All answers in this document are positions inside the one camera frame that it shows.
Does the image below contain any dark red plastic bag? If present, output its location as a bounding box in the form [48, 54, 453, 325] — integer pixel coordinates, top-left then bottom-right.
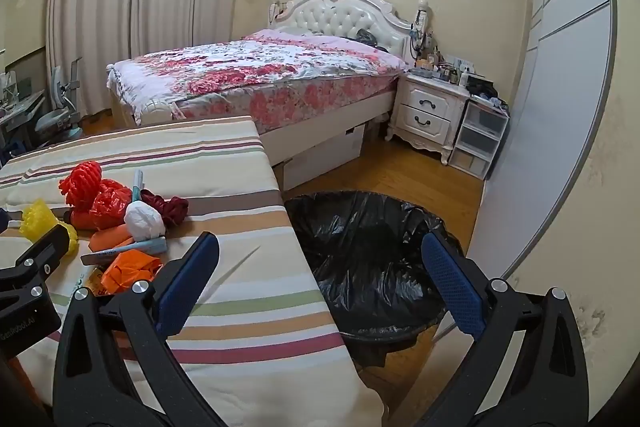
[140, 189, 190, 225]

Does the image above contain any cluster of small toiletries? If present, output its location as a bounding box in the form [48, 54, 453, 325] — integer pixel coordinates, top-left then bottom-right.
[407, 42, 473, 85]

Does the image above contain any white storage box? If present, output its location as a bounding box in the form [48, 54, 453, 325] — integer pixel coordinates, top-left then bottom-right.
[282, 124, 366, 190]

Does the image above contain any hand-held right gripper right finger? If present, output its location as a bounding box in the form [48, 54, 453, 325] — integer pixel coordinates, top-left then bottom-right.
[421, 231, 591, 427]

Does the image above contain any small black cloth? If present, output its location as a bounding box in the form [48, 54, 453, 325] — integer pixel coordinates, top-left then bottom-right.
[352, 29, 381, 48]

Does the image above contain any grey-blue desk chair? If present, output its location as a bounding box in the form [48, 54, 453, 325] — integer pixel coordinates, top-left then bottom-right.
[35, 57, 83, 140]

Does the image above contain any black cloth pile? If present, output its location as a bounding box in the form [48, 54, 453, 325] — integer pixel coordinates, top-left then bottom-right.
[467, 74, 511, 114]

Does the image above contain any orange plastic bag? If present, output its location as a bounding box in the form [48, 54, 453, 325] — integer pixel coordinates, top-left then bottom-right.
[92, 227, 135, 253]

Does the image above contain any white tissue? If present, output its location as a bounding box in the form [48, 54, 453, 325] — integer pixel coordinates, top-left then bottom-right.
[124, 201, 166, 240]

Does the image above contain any white nightstand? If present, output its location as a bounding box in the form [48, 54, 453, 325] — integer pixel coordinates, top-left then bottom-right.
[385, 72, 471, 165]

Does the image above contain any orange paper piece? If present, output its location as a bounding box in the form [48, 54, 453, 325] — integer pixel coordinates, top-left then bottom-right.
[100, 252, 163, 295]

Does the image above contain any grey study desk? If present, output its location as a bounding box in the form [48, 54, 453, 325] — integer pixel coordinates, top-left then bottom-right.
[0, 69, 46, 148]

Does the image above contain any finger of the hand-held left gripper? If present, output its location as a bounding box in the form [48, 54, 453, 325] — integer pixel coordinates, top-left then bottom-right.
[0, 224, 71, 306]

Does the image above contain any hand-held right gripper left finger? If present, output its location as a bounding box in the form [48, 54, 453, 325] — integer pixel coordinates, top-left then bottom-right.
[52, 232, 236, 427]

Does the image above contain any pink floral quilt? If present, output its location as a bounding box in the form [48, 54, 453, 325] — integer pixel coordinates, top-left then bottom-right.
[107, 29, 411, 125]

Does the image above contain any clear plastic drawer unit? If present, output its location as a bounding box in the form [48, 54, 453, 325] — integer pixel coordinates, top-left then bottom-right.
[448, 99, 510, 180]

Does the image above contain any white bed with tufted headboard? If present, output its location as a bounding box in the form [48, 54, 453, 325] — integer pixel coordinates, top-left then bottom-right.
[106, 0, 426, 192]

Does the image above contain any white sliding door wardrobe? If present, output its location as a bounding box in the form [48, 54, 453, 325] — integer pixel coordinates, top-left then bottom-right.
[467, 0, 618, 273]

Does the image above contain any red bottle with black cap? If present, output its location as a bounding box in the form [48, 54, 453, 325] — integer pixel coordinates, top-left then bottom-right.
[50, 206, 97, 230]

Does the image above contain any striped cloth table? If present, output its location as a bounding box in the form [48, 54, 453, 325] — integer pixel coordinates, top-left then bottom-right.
[0, 116, 386, 427]

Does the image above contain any trash bin with black bag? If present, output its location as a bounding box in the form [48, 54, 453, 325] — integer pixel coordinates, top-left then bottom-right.
[284, 191, 463, 368]

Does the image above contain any red foam net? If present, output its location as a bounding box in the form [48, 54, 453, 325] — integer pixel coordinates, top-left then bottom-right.
[59, 161, 103, 208]

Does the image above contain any blue toothpaste box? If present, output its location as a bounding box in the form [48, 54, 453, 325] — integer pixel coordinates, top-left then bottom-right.
[80, 237, 168, 265]

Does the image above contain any yellow foam net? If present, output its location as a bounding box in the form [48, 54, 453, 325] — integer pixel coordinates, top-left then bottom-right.
[19, 201, 78, 255]

